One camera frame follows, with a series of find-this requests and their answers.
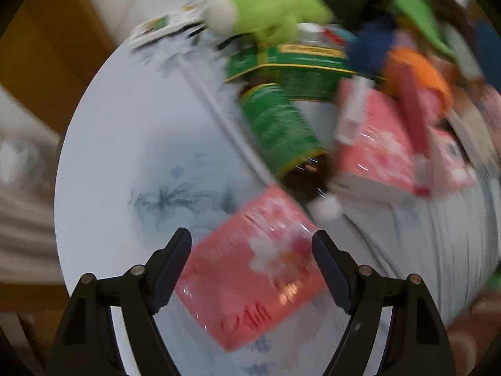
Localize pink floral tissue pack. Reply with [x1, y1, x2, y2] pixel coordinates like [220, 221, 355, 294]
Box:
[174, 184, 328, 352]
[331, 78, 431, 200]

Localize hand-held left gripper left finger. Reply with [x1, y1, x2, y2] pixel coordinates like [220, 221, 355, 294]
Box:
[49, 227, 193, 376]

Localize small white green card box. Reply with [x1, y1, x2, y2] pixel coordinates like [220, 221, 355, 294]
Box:
[128, 5, 209, 48]

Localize small white flat box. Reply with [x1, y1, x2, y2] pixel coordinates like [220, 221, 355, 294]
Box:
[336, 76, 373, 146]

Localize green cloth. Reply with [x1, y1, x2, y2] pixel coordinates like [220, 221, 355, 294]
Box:
[390, 0, 452, 56]

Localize red orange plush toy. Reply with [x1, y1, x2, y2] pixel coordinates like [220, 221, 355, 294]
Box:
[385, 46, 455, 115]

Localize red tube box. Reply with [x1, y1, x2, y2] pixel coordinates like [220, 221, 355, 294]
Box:
[395, 62, 432, 199]

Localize pink white box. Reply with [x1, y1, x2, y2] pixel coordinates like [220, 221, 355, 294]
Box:
[426, 124, 479, 193]

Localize pig plush blue dress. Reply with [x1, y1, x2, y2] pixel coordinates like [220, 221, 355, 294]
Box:
[346, 21, 397, 78]

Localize green printed box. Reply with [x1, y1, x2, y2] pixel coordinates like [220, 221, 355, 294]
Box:
[224, 42, 354, 103]

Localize green plush toy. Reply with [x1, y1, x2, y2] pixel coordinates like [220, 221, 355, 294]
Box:
[203, 0, 334, 44]

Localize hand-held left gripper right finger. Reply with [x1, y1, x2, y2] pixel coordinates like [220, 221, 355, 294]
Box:
[311, 229, 457, 376]

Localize white round desktop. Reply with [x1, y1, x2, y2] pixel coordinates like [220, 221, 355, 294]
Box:
[54, 8, 501, 376]

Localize brown bottle green label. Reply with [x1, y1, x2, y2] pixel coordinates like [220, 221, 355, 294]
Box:
[238, 84, 342, 222]

